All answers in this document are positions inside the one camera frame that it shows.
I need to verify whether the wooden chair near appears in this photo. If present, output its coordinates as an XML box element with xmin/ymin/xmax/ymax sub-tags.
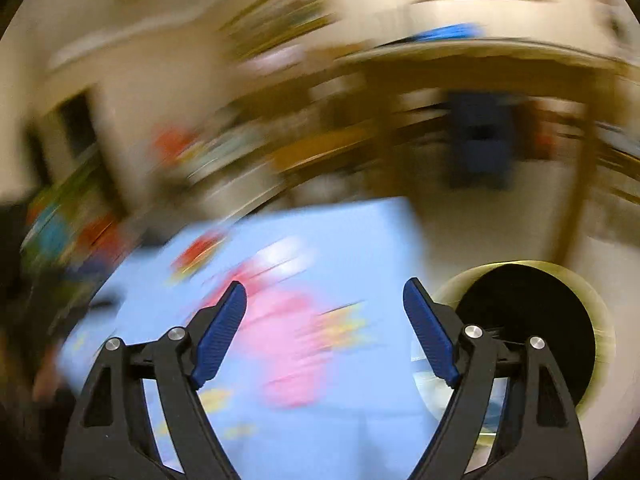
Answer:
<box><xmin>264</xmin><ymin>81</ymin><xmax>376</xmax><ymax>188</ymax></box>

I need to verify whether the orange plastic bag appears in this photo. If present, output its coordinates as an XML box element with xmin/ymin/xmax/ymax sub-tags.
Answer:
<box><xmin>152</xmin><ymin>126</ymin><xmax>195</xmax><ymax>165</ymax></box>

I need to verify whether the blue cartoon table cloth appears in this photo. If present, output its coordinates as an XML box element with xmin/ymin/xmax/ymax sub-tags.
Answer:
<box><xmin>58</xmin><ymin>198</ymin><xmax>437</xmax><ymax>479</ymax></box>

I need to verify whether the red cigarette pack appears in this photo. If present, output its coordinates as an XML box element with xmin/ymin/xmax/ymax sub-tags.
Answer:
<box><xmin>171</xmin><ymin>231</ymin><xmax>226</xmax><ymax>281</ymax></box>

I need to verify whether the wooden dining table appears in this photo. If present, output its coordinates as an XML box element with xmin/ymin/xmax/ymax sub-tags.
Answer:
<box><xmin>337</xmin><ymin>38</ymin><xmax>634</xmax><ymax>266</ymax></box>

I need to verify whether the black round trash bin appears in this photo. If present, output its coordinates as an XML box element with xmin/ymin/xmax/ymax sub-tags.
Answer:
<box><xmin>434</xmin><ymin>260</ymin><xmax>615</xmax><ymax>414</ymax></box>

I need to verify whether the white coffee table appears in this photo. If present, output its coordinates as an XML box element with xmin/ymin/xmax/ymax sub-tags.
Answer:
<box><xmin>154</xmin><ymin>122</ymin><xmax>285</xmax><ymax>221</ymax></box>

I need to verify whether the landscape framed painting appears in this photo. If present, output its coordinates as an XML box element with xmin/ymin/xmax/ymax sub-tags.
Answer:
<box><xmin>220</xmin><ymin>0</ymin><xmax>336</xmax><ymax>60</ymax></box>

